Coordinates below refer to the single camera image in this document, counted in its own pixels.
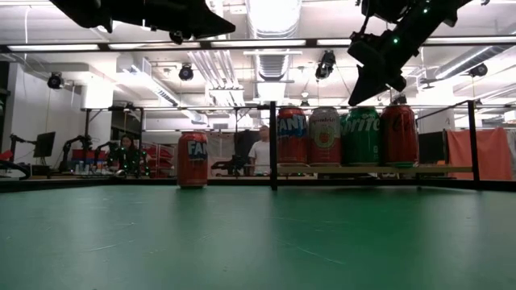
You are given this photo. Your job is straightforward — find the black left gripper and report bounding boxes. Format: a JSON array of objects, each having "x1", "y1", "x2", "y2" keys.
[{"x1": 50, "y1": 0, "x2": 237, "y2": 45}]

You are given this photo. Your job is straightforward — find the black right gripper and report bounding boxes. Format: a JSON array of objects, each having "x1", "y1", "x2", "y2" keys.
[{"x1": 347, "y1": 30, "x2": 421, "y2": 107}]

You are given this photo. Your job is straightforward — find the green Sprite can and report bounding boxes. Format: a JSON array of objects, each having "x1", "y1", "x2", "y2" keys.
[{"x1": 340, "y1": 106, "x2": 382, "y2": 167}]

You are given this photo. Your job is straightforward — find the red soda can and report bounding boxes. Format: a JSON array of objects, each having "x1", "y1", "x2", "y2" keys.
[{"x1": 379, "y1": 103, "x2": 419, "y2": 168}]

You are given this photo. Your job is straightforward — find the silver can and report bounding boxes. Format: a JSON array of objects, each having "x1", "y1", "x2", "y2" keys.
[{"x1": 307, "y1": 106, "x2": 343, "y2": 167}]

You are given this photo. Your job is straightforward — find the red Fanta can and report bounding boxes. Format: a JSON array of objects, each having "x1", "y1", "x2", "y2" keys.
[
  {"x1": 276, "y1": 106, "x2": 310, "y2": 166},
  {"x1": 177, "y1": 130, "x2": 210, "y2": 189}
]

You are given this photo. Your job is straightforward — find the black overhead light bar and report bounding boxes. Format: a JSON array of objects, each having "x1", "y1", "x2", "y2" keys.
[{"x1": 0, "y1": 35, "x2": 516, "y2": 53}]

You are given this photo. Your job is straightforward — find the black partition panel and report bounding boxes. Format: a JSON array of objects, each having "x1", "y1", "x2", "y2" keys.
[{"x1": 418, "y1": 130, "x2": 447, "y2": 164}]

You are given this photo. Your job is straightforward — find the person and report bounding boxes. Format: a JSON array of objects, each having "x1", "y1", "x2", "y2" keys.
[
  {"x1": 105, "y1": 134, "x2": 143, "y2": 177},
  {"x1": 248, "y1": 124, "x2": 272, "y2": 176}
]

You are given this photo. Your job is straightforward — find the white hanging sheet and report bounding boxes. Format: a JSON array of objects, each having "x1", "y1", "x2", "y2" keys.
[{"x1": 207, "y1": 132, "x2": 235, "y2": 178}]

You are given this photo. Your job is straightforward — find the red storage bins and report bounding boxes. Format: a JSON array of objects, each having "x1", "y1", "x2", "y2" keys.
[{"x1": 143, "y1": 143, "x2": 178, "y2": 178}]

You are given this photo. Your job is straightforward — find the red cloth panel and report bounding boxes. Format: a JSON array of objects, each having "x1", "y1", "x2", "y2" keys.
[{"x1": 445, "y1": 126, "x2": 514, "y2": 182}]

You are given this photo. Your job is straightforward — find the green table mat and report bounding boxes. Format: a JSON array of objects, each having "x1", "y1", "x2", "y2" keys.
[{"x1": 0, "y1": 184, "x2": 516, "y2": 290}]

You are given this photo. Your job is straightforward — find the black monitor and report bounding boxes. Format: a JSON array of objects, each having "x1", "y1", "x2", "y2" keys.
[{"x1": 32, "y1": 131, "x2": 56, "y2": 159}]

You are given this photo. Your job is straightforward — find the wooden shelf with black frame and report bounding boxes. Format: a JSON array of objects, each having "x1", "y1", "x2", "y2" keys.
[{"x1": 268, "y1": 99, "x2": 481, "y2": 191}]

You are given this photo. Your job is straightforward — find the black background rig frame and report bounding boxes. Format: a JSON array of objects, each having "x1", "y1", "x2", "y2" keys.
[{"x1": 80, "y1": 105, "x2": 275, "y2": 179}]

